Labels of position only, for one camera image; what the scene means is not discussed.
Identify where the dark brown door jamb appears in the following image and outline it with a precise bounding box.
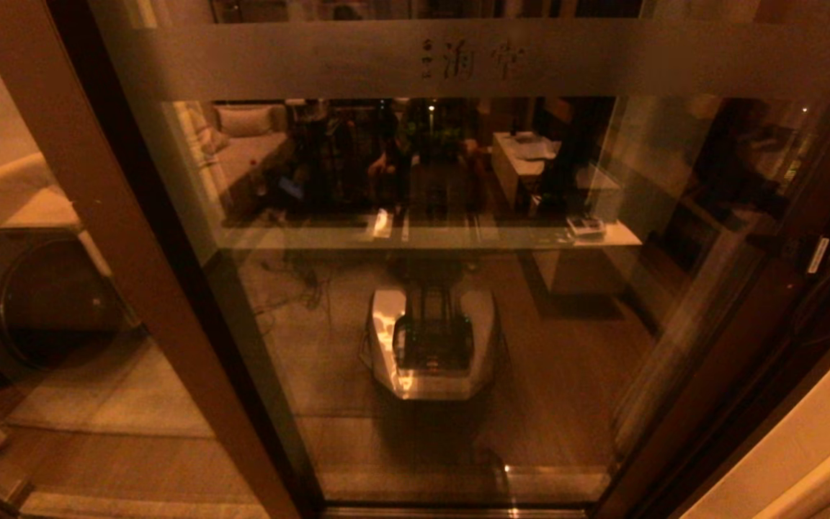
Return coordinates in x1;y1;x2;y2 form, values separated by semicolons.
602;288;830;519

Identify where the metal door floor track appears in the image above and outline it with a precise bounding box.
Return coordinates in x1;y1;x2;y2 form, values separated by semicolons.
19;490;603;519

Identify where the brown framed sliding glass door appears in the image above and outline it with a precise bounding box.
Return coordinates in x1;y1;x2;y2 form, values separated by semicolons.
91;0;830;516

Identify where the fixed brown door frame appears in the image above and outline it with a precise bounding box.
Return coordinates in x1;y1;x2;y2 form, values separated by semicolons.
0;0;322;519

